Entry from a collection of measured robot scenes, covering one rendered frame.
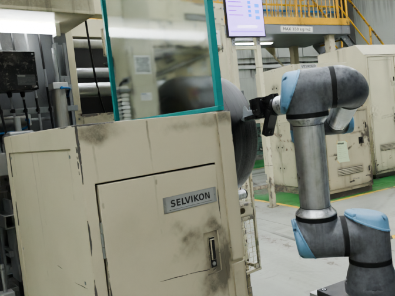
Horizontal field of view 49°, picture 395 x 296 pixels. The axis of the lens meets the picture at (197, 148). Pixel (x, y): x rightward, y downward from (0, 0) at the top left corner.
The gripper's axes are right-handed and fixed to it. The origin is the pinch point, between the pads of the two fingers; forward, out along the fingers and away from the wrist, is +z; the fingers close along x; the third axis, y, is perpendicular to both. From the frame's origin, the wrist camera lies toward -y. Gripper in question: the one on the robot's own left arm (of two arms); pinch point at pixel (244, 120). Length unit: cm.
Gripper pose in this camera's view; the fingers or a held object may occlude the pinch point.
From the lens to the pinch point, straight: 184.8
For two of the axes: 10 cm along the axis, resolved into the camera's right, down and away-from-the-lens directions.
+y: -1.8, -9.8, 0.2
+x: -7.9, 1.3, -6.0
